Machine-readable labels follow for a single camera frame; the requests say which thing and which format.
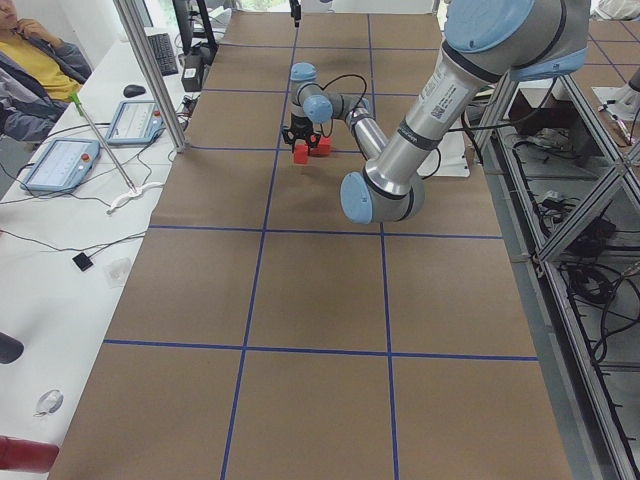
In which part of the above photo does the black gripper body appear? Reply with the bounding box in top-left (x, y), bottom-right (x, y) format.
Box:
top-left (281, 117), bottom-right (319, 146)

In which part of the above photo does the red cube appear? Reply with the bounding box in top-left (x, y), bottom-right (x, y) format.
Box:
top-left (316, 137), bottom-right (332, 157)
top-left (292, 144), bottom-right (310, 165)

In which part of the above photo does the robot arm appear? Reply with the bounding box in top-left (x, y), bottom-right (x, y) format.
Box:
top-left (282, 0), bottom-right (590, 224)

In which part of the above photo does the black power adapter box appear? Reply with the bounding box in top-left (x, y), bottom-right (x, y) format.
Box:
top-left (181, 45), bottom-right (215, 93)

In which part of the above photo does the black keyboard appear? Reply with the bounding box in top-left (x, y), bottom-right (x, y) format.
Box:
top-left (147, 33), bottom-right (179, 76)

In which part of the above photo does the far teach pendant tablet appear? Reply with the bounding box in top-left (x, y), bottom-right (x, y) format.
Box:
top-left (106, 100), bottom-right (164, 146)

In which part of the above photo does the teach pendant tablet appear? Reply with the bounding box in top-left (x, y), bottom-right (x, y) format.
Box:
top-left (106, 100), bottom-right (164, 146)
top-left (21, 138), bottom-right (101, 193)

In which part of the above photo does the black computer mouse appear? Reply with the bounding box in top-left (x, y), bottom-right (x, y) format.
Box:
top-left (122, 84), bottom-right (146, 98)

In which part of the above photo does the white curved plastic holder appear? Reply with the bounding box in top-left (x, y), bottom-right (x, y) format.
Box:
top-left (106, 182), bottom-right (164, 215)

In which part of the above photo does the green tipped metal rod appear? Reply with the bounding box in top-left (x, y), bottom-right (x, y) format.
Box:
top-left (70, 93), bottom-right (136, 191)

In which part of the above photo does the clear plastic small container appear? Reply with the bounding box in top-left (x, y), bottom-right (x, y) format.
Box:
top-left (104, 257), bottom-right (132, 288)

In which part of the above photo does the near teach pendant tablet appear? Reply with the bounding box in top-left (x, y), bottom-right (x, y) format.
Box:
top-left (21, 138), bottom-right (101, 193)

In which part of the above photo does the small black square device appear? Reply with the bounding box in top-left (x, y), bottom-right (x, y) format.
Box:
top-left (72, 252), bottom-right (93, 272)

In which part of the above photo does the seated person yellow shirt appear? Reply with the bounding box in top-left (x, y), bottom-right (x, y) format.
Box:
top-left (1, 1), bottom-right (92, 144)

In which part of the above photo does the red cylinder object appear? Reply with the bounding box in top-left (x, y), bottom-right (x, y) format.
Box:
top-left (1, 436), bottom-right (59, 474)

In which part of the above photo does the white camera pedestal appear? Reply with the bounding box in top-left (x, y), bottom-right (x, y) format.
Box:
top-left (418, 123), bottom-right (470, 178)

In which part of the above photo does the aluminium frame post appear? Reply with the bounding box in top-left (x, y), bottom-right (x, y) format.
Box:
top-left (113, 0), bottom-right (187, 153)

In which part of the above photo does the aluminium frame rack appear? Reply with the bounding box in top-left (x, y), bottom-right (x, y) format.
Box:
top-left (472, 19), bottom-right (640, 480)

